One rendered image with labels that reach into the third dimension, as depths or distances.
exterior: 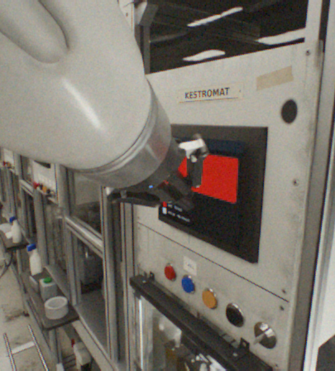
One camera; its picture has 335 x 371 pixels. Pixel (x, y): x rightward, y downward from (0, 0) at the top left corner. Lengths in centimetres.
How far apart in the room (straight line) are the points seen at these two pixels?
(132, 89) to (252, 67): 31
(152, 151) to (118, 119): 6
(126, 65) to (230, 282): 44
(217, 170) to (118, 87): 33
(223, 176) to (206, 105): 13
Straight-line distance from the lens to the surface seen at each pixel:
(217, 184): 48
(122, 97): 17
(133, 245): 83
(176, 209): 57
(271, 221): 46
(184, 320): 63
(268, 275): 49
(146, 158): 23
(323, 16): 45
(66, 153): 18
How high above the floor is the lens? 174
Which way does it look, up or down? 13 degrees down
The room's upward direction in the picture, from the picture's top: straight up
